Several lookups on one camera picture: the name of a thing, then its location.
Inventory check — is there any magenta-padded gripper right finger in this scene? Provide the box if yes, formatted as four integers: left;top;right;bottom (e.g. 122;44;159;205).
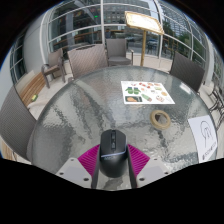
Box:
126;143;172;190

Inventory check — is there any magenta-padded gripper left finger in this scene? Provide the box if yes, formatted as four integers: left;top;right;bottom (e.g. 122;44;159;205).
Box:
55;144;102;190

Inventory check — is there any black computer mouse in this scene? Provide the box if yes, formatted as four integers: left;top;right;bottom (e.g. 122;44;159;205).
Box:
98;129;129;179

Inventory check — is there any white mouse pad with drawing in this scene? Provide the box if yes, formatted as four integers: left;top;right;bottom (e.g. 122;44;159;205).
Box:
187;114;218;164

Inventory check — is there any beige tape roll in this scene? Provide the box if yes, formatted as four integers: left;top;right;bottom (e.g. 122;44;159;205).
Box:
149;109;172;131

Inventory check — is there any printed picture sheet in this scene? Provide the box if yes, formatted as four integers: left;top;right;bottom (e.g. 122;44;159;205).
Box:
120;80;176;106

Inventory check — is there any wooden slatted bench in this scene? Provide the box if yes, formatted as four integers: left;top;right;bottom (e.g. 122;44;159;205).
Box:
14;70;48;108
0;139;16;162

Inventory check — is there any black metal chair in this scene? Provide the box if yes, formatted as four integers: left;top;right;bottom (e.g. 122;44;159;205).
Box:
209;83;224;116

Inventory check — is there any grey wicker armchair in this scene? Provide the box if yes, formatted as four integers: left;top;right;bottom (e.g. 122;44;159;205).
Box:
105;37;135;67
41;47;66;89

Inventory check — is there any gold menu stand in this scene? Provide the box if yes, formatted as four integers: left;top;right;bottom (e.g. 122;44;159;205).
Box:
124;10;165;67

